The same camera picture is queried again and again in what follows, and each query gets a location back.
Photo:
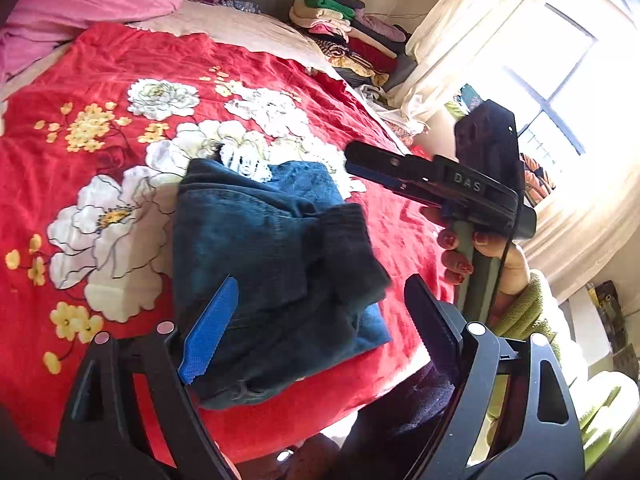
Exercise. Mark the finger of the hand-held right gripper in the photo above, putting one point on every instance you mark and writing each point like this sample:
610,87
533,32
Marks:
375,174
385,157

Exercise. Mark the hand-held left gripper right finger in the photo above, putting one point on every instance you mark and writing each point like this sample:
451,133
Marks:
432,320

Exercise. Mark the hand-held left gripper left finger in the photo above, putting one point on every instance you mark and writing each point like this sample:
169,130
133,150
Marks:
210,330

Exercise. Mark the blue denim pants lace hems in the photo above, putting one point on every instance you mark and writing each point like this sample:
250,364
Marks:
250,240

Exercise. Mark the person's right forearm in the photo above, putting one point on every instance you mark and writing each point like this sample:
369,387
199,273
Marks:
530,315

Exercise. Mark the person's right hand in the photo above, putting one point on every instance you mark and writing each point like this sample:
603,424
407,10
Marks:
517,272

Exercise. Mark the pink floral cushion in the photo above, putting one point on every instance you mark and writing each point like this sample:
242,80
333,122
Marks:
405,135

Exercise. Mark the white crumpled cloth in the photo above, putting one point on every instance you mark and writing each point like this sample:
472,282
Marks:
385,105

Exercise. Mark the green windowsill cloth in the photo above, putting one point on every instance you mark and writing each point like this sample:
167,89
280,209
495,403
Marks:
462,102

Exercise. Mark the person's dark clothing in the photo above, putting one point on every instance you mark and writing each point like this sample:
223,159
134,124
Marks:
400,420

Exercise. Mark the pile of folded clothes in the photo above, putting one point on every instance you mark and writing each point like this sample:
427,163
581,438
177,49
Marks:
350,35

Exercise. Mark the window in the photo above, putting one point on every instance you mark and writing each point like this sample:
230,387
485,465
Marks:
550,75

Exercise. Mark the cream curtain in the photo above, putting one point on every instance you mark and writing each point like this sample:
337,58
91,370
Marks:
450,25

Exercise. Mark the dark patterned box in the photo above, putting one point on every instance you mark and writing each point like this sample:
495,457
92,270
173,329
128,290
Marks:
607,315

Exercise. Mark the pale bed sheet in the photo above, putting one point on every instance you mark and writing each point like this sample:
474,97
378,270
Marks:
240,30

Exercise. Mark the blue floral pillow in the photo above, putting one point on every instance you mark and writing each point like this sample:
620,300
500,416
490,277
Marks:
245,7

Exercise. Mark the red floral blanket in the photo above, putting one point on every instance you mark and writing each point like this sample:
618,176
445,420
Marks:
100,55

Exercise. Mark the pink blanket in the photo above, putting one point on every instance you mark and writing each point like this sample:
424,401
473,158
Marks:
75,0

